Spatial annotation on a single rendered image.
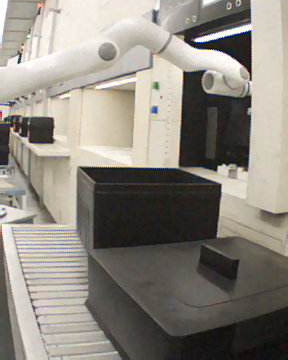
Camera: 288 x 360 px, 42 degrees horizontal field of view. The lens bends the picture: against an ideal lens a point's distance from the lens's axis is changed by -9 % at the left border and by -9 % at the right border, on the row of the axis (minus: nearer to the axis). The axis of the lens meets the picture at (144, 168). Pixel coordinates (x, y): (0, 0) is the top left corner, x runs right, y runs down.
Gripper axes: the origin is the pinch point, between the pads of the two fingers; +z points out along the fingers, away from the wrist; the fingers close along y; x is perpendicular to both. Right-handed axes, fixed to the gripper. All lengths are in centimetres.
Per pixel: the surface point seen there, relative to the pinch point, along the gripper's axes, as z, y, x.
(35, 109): 21, -467, -5
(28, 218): -90, -7, -45
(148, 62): -33, -39, 10
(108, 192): -84, 38, -28
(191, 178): -56, 26, -28
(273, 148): -48, 47, -19
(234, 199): -41, 26, -35
